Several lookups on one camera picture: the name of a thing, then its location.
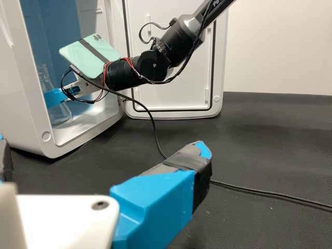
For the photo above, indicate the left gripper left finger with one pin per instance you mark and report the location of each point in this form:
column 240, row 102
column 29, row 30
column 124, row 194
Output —
column 4, row 160

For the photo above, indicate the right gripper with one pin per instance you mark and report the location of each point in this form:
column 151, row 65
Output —
column 89, row 89

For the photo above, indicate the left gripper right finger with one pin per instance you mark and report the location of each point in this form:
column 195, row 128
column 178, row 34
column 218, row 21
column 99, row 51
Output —
column 160, row 197

